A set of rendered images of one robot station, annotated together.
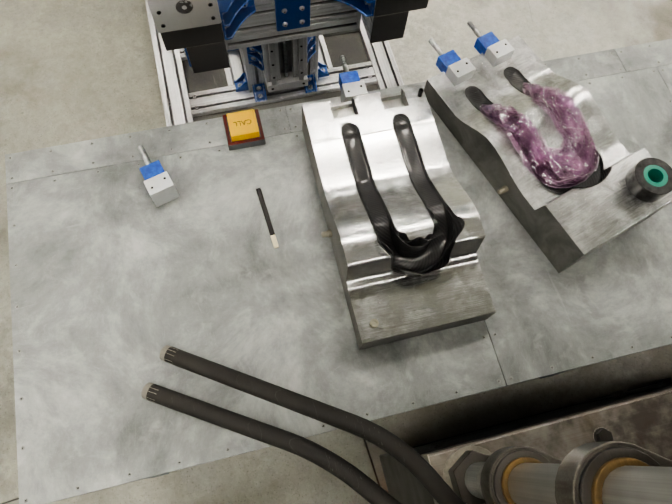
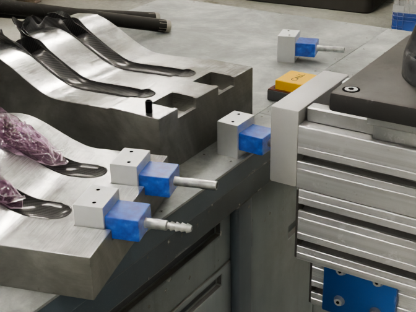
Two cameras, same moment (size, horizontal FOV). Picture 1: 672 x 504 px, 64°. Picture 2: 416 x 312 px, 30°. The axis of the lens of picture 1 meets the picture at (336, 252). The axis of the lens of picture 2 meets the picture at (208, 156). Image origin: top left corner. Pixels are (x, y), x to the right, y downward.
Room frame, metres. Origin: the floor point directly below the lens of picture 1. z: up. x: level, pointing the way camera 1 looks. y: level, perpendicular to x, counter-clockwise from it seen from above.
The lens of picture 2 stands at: (1.61, -0.65, 1.29)
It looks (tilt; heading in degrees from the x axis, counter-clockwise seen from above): 25 degrees down; 145
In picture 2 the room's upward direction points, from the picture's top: 1 degrees counter-clockwise
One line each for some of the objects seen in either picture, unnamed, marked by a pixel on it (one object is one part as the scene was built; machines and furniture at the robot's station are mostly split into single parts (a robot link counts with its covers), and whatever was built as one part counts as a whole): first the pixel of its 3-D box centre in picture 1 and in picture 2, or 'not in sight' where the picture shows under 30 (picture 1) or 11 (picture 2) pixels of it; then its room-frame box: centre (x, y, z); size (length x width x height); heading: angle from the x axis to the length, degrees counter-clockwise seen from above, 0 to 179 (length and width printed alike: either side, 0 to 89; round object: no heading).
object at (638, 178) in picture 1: (650, 179); not in sight; (0.58, -0.58, 0.93); 0.08 x 0.08 x 0.04
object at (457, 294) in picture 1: (393, 205); (84, 77); (0.48, -0.10, 0.87); 0.50 x 0.26 x 0.14; 21
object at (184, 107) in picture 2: (392, 103); (174, 112); (0.71, -0.07, 0.87); 0.05 x 0.05 x 0.04; 21
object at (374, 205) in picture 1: (400, 185); (85, 51); (0.50, -0.10, 0.92); 0.35 x 0.16 x 0.09; 21
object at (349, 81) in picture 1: (348, 79); (263, 140); (0.80, 0.03, 0.83); 0.13 x 0.05 x 0.05; 21
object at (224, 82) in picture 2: (343, 112); (213, 90); (0.68, 0.03, 0.87); 0.05 x 0.05 x 0.04; 21
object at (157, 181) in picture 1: (152, 171); (311, 47); (0.50, 0.40, 0.83); 0.13 x 0.05 x 0.05; 37
